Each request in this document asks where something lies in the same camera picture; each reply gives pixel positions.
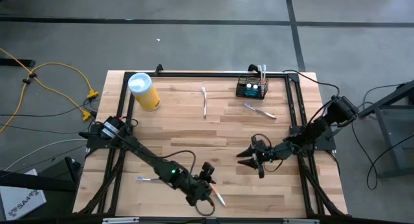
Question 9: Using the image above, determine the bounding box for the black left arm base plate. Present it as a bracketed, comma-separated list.
[79, 129, 133, 151]

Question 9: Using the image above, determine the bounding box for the yellow canister white lid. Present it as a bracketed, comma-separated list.
[127, 72, 162, 112]

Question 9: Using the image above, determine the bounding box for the black floor bar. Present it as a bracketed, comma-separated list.
[0, 58, 36, 68]

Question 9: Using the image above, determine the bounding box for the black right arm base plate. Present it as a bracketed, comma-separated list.
[292, 126, 337, 153]

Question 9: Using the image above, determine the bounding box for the grey metal side table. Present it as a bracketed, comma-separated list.
[357, 80, 414, 179]

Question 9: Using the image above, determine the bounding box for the white floor cable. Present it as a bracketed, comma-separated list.
[5, 139, 89, 172]

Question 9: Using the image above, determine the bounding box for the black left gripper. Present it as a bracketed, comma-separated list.
[186, 162, 216, 206]

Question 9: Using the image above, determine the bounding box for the black wire basket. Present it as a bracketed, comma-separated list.
[235, 75, 270, 100]

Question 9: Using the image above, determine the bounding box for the white printed box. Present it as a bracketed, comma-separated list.
[0, 168, 47, 221]

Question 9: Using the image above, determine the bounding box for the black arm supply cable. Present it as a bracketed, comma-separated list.
[281, 69, 341, 98]

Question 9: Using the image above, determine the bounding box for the black aluminium table frame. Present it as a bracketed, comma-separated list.
[72, 71, 349, 218]

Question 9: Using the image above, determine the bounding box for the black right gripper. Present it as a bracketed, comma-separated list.
[237, 136, 285, 179]

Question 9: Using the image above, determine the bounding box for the silver table edge bracket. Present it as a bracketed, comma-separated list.
[283, 218, 320, 224]
[102, 217, 140, 224]

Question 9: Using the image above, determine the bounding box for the black floor stand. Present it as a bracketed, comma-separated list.
[0, 156, 82, 218]

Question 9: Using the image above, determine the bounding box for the white grey toothbrush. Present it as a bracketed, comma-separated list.
[201, 87, 208, 120]

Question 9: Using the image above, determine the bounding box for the black looping floor cable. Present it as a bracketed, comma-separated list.
[351, 119, 414, 191]

